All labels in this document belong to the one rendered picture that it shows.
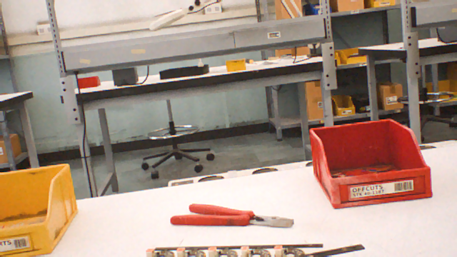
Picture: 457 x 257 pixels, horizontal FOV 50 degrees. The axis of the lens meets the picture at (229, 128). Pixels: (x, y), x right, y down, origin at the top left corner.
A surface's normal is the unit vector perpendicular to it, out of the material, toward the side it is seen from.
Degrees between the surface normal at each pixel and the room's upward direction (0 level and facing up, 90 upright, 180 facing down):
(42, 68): 90
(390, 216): 0
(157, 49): 90
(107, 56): 90
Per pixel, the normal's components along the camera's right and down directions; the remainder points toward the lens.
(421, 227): -0.12, -0.98
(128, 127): 0.08, 0.18
